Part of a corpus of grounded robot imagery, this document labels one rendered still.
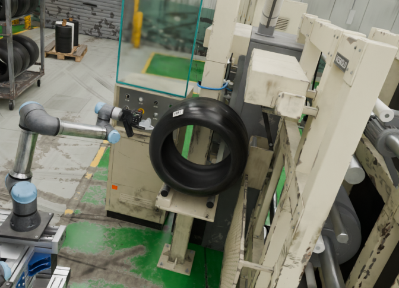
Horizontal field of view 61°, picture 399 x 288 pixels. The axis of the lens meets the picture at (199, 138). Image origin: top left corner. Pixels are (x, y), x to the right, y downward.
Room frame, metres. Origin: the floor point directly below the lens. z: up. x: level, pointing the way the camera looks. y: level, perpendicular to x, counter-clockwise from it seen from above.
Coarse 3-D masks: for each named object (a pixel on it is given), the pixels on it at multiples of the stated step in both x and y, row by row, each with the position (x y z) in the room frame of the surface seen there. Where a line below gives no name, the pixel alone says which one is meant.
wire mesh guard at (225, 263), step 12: (240, 192) 1.98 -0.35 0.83; (240, 204) 1.80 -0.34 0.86; (240, 216) 1.62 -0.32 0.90; (240, 228) 1.47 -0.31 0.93; (228, 240) 1.92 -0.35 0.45; (240, 240) 1.29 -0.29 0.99; (240, 252) 1.21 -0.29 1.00; (228, 264) 1.56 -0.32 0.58; (240, 264) 1.15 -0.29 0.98; (228, 276) 1.41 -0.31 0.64
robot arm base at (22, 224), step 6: (36, 210) 1.43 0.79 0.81; (12, 216) 1.38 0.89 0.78; (18, 216) 1.36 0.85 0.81; (24, 216) 1.37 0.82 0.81; (30, 216) 1.39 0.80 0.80; (36, 216) 1.42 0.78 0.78; (12, 222) 1.38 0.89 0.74; (18, 222) 1.36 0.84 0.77; (24, 222) 1.36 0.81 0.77; (30, 222) 1.39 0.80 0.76; (36, 222) 1.40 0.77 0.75; (12, 228) 1.35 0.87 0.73; (18, 228) 1.35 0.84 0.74; (24, 228) 1.35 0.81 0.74; (30, 228) 1.37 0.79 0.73
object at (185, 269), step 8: (168, 248) 2.19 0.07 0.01; (160, 256) 2.09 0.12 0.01; (168, 256) 2.11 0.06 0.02; (192, 256) 2.16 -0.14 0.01; (160, 264) 2.00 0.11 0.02; (168, 264) 2.02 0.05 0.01; (176, 264) 2.04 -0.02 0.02; (184, 264) 2.05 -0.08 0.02; (176, 272) 1.97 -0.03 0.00; (184, 272) 1.98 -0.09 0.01
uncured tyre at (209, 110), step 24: (168, 120) 1.71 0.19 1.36; (192, 120) 1.68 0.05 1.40; (216, 120) 1.69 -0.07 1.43; (240, 120) 1.86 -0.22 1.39; (168, 144) 1.97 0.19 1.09; (240, 144) 1.68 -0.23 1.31; (168, 168) 1.87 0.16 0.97; (192, 168) 1.95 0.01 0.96; (216, 168) 1.94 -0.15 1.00; (240, 168) 1.68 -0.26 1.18; (192, 192) 1.68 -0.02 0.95; (216, 192) 1.67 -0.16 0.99
